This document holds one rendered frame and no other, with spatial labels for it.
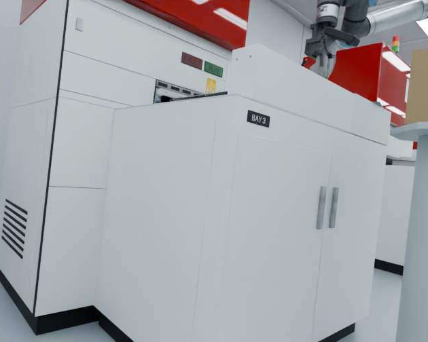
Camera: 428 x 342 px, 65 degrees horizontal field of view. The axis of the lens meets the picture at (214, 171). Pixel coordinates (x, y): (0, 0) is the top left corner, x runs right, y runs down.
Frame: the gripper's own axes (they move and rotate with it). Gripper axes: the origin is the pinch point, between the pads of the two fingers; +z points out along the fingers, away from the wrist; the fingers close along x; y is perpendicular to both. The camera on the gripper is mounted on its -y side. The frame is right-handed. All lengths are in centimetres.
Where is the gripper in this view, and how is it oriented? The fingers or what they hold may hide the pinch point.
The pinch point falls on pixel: (325, 79)
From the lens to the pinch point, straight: 123.7
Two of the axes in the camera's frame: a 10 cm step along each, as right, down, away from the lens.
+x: -7.3, -0.8, -6.8
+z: -1.1, 9.9, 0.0
